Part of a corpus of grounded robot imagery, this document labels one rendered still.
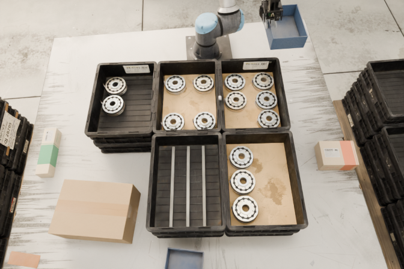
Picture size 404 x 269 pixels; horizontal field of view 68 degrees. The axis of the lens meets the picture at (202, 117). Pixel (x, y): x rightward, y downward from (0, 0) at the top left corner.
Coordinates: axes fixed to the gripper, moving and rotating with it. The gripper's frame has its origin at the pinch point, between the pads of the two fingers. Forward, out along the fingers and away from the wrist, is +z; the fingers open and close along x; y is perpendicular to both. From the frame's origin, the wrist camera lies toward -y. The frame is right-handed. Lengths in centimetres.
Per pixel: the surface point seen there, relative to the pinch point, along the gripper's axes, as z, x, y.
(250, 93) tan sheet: 28.1, -9.5, 17.3
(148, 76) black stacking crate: 24, -61, 3
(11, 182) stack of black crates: 72, -163, 37
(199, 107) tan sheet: 25.8, -34.9, 23.7
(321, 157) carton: 36, 19, 51
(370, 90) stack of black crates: 67, 68, 0
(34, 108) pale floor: 96, -180, -34
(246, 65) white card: 22.0, -9.8, 4.2
